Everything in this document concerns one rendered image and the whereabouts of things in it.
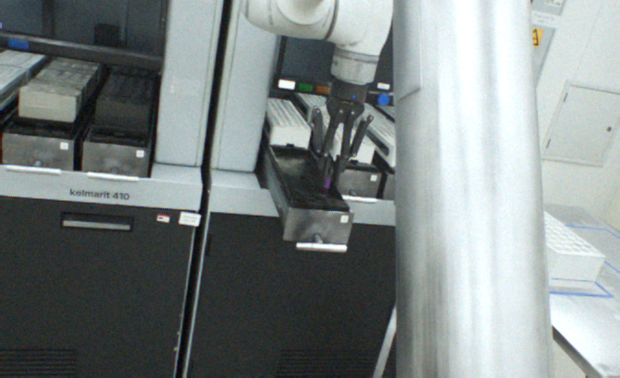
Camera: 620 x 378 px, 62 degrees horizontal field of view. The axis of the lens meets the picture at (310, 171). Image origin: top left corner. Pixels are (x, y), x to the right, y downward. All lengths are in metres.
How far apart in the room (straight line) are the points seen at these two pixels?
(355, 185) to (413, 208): 0.95
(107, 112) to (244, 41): 0.35
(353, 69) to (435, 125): 0.69
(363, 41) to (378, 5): 0.07
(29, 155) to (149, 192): 0.25
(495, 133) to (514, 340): 0.13
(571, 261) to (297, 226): 0.48
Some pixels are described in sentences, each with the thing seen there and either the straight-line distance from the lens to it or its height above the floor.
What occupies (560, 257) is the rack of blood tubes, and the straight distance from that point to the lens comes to 0.96.
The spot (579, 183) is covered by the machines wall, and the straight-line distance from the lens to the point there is 3.38.
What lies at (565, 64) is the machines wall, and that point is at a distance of 3.03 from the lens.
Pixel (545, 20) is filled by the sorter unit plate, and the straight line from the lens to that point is 1.51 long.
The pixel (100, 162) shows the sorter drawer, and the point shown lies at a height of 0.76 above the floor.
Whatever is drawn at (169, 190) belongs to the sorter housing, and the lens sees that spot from 1.23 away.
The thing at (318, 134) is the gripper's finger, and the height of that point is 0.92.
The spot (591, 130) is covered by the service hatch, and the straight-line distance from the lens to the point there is 3.27.
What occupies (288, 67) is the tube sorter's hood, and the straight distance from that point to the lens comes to 1.24.
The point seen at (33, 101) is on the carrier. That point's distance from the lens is 1.28.
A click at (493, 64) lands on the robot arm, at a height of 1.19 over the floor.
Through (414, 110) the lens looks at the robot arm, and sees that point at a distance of 0.36.
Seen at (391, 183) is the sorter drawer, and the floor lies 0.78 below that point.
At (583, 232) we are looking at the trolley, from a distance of 1.30.
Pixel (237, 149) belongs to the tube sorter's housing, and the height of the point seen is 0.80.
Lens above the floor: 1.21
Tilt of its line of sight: 20 degrees down
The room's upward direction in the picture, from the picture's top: 12 degrees clockwise
